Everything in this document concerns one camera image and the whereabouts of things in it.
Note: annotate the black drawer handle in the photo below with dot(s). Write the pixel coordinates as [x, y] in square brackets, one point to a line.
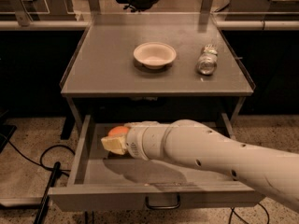
[162, 203]

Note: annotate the white paper bowl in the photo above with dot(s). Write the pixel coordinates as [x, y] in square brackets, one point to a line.
[154, 55]

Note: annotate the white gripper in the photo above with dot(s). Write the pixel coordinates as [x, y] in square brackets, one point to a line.
[135, 142]

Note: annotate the orange fruit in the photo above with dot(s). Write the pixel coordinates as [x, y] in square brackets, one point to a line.
[118, 130]

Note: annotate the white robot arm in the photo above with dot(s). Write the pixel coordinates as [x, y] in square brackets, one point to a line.
[273, 173]

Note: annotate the silver soda can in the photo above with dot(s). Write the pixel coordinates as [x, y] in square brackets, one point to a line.
[207, 62]

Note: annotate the open grey top drawer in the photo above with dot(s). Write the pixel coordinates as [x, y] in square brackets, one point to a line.
[99, 181]

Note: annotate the grey cabinet table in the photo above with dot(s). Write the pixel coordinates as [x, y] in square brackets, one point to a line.
[105, 64]

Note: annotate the black pole on floor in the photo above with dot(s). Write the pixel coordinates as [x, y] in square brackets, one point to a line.
[44, 204]

